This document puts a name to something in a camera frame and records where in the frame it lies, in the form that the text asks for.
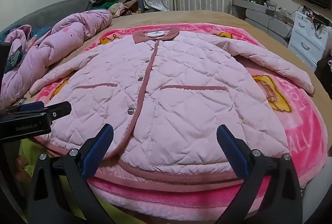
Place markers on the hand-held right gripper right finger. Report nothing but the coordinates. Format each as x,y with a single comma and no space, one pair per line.
229,146

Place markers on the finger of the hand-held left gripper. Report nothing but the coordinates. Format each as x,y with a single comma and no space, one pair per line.
58,109
29,107

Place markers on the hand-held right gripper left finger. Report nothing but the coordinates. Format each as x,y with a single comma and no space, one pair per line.
99,144

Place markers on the pink quilted jacket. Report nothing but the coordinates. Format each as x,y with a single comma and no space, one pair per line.
186,99

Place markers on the pile of clothes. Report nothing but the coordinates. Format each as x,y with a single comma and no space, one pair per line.
116,3

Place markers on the person's left hand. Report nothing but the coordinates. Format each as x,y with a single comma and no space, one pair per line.
22,168

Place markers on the yellow-green cloth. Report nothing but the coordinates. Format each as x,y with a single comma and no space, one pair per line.
64,187

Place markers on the pink patterned quilt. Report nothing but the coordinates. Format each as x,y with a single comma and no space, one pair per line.
64,34

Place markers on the pink printed blanket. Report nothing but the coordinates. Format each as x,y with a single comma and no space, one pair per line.
300,120

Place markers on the grey cushion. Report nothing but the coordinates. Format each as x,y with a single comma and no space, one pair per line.
44,13

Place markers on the tan bed sheet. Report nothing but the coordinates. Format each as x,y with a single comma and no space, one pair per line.
293,57

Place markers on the dark cloth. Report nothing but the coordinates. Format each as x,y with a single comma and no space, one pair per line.
324,70

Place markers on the white drawer cabinet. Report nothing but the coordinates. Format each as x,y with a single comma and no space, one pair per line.
306,37

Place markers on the grey desk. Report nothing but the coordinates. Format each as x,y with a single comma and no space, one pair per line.
262,16

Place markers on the row of small desk items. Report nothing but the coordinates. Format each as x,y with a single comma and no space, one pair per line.
262,2

